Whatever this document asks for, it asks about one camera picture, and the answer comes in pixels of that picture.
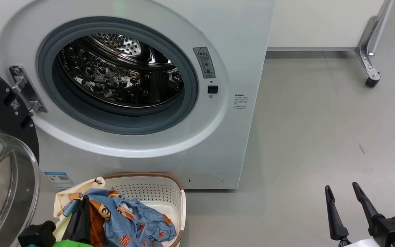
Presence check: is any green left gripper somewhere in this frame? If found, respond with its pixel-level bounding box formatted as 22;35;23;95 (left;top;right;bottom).
52;196;93;247

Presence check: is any blue cream cartoon shirt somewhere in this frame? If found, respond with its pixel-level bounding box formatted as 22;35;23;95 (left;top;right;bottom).
53;177;116;247

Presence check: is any white front-load washing machine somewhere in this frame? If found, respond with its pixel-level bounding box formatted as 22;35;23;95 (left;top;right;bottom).
0;0;276;190

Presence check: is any cream perforated laundry basket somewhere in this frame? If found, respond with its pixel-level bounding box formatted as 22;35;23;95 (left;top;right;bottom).
55;172;187;247

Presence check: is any white partition panel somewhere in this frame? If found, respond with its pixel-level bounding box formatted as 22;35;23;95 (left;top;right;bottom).
268;0;385;51

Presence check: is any blue energy label sticker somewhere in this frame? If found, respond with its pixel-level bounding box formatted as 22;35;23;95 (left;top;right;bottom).
44;172;75;190

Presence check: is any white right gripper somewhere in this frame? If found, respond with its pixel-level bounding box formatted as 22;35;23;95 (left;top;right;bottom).
325;182;385;247

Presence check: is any blue cartoon print garment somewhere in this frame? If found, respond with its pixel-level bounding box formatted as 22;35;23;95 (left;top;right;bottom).
64;189;177;247

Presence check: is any metal door hinge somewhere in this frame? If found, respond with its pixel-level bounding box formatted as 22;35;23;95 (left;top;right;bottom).
9;65;47;117

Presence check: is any grey caster stand leg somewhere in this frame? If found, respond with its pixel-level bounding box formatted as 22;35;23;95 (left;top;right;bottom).
355;0;395;88

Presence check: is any grey warning sticker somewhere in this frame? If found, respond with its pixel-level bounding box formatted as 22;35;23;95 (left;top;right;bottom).
193;47;216;79

